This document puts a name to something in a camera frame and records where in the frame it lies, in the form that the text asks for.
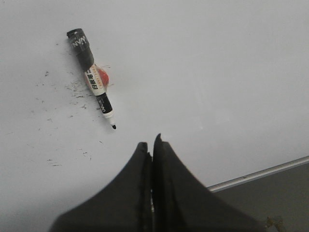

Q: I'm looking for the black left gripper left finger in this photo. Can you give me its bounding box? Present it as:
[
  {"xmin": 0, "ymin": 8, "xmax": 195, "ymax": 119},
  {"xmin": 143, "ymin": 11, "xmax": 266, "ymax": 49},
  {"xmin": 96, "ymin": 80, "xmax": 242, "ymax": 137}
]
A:
[{"xmin": 50, "ymin": 142, "xmax": 153, "ymax": 232}]

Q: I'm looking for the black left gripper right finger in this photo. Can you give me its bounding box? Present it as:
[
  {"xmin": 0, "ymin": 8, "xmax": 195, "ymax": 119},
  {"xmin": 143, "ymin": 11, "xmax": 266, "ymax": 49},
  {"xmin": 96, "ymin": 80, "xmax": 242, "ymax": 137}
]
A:
[{"xmin": 153, "ymin": 135, "xmax": 265, "ymax": 232}]

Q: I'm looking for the black white whiteboard marker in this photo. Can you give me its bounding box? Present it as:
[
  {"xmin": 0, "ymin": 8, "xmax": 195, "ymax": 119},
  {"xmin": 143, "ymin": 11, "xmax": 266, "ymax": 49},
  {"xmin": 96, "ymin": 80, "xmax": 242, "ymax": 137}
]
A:
[{"xmin": 67, "ymin": 29, "xmax": 116, "ymax": 129}]

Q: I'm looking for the white whiteboard with aluminium frame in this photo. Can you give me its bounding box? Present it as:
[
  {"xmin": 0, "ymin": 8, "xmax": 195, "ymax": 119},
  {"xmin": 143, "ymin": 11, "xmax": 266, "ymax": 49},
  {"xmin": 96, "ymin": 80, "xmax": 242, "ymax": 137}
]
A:
[{"xmin": 0, "ymin": 0, "xmax": 309, "ymax": 232}]

